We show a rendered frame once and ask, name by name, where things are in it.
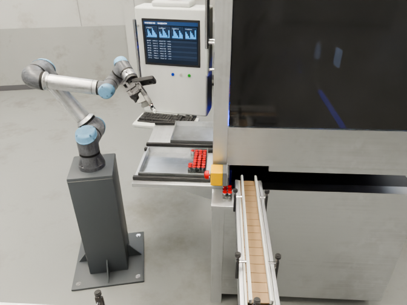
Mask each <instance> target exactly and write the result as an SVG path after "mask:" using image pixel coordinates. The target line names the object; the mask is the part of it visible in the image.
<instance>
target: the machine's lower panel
mask: <svg viewBox="0 0 407 305"><path fill-rule="evenodd" d="M262 189H263V196H265V190H266V189H268V190H270V193H269V194H268V203H267V208H266V216H267V221H268V229H269V233H270V240H271V248H272V253H273V260H274V261H275V260H276V259H275V254H276V253H279V254H281V259H280V260H279V269H278V273H277V288H278V293H279V296H280V297H302V298H328V299H341V300H367V301H380V300H381V298H382V296H383V293H384V291H385V289H386V286H387V284H388V281H389V279H390V276H391V274H392V272H393V269H394V266H395V264H396V262H397V259H398V257H399V255H400V252H401V250H402V247H403V245H404V243H405V240H406V238H407V187H398V186H359V185H321V184H300V183H262ZM235 252H236V225H235V212H233V210H225V220H224V236H223V267H222V294H237V278H235V269H236V257H235Z"/></svg>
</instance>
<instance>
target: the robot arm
mask: <svg viewBox="0 0 407 305"><path fill-rule="evenodd" d="M21 77H22V81H23V82H24V83H25V84H26V85H27V86H28V87H30V88H34V89H37V90H48V91H49V93H50V94H51V95H52V96H53V97H54V98H55V99H56V100H57V101H58V102H59V103H60V104H61V105H62V106H63V107H64V109H65V110H66V111H67V112H68V113H69V114H70V115H71V116H72V118H74V120H75V121H77V123H78V129H77V130H76V132H75V140H76V143H77V147H78V152H79V161H78V167H79V170H80V171H82V172H96V171H98V170H100V169H102V168H103V167H104V166H105V159H104V157H103V156H102V154H101V152H100V148H99V141H100V139H101V137H102V136H103V135H104V132H105V128H106V126H105V122H104V121H103V120H102V119H101V118H100V117H97V116H95V115H94V114H92V113H89V112H88V111H87V110H86V109H85V108H84V107H83V106H82V105H81V104H80V103H79V101H78V100H77V99H76V98H75V97H74V95H72V94H71V92H76V93H85V94H95V95H100V97H101V98H103V99H109V98H111V97H112V96H113V95H114V93H115V91H116V90H117V88H118V86H119V85H120V84H121V82H122V81H123V80H124V83H122V84H123V86H124V87H125V88H126V92H127V93H128V95H129V97H130V98H131V99H133V100H134V102H135V103H136V102H138V103H142V105H141V107H142V108H145V107H147V106H151V104H153V103H152V101H151V99H150V98H149V96H148V94H147V92H146V90H145V88H144V87H143V86H144V85H152V84H156V79H155V78H154V76H146V77H138V76H137V74H136V73H135V71H134V70H133V68H132V66H131V65H130V63H129V61H127V59H126V58H125V57H123V56H119V57H117V58H116V59H115V60H114V68H113V70H112V72H111V73H110V74H109V75H108V77H107V78H106V79H105V80H104V81H101V80H92V79H83V78H78V77H69V76H60V75H58V74H57V72H56V67H55V65H54V64H53V63H52V62H51V61H50V60H48V59H44V58H40V59H37V60H34V61H33V62H32V63H31V64H29V65H28V66H26V67H24V69H23V70H22V72H21ZM70 91H71V92H70Z"/></svg>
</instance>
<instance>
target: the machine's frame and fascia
mask: <svg viewBox="0 0 407 305"><path fill-rule="evenodd" d="M227 164H228V165H248V166H269V167H268V170H269V171H272V172H313V173H335V174H375V175H407V130H360V129H333V128H281V127H254V126H228V143H227Z"/></svg>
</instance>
